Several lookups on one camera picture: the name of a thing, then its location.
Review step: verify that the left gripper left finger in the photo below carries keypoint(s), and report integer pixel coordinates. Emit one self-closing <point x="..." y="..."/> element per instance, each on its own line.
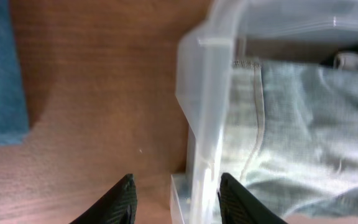
<point x="117" y="206"/>

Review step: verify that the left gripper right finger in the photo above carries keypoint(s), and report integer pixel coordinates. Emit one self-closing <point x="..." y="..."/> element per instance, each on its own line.
<point x="239" y="206"/>

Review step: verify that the light blue jeans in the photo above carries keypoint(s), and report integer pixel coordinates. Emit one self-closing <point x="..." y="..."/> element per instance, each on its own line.
<point x="291" y="136"/>

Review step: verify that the dark blue jeans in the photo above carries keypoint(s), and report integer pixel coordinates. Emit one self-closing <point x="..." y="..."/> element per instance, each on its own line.
<point x="14" y="120"/>

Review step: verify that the clear plastic storage bin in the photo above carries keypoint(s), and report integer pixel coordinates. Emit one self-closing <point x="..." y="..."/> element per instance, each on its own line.
<point x="323" y="33"/>

